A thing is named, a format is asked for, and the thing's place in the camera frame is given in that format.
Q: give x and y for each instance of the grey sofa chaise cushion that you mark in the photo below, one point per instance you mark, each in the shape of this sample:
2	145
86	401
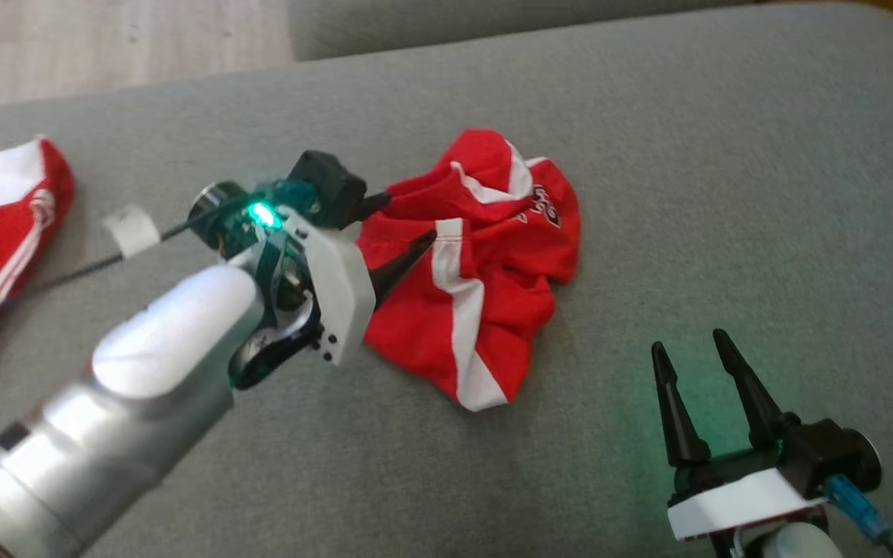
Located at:
415	23

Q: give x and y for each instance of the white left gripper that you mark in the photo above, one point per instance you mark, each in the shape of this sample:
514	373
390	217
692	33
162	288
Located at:
338	294

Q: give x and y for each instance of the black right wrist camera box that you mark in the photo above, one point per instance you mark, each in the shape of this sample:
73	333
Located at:
834	453

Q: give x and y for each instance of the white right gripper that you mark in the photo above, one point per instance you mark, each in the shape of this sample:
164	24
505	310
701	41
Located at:
741	504

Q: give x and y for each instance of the red white number 23 garment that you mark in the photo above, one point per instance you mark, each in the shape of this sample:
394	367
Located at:
408	333

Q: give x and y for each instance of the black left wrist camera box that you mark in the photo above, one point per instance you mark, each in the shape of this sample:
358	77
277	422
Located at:
326	182

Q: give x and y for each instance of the grey sofa seat cushion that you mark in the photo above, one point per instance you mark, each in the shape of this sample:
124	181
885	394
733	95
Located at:
725	194

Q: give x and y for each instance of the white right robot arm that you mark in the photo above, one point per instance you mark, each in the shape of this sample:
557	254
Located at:
799	544

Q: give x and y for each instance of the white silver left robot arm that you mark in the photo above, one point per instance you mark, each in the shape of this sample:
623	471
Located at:
167	333

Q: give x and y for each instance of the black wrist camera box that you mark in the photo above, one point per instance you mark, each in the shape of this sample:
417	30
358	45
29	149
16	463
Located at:
834	453
326	182

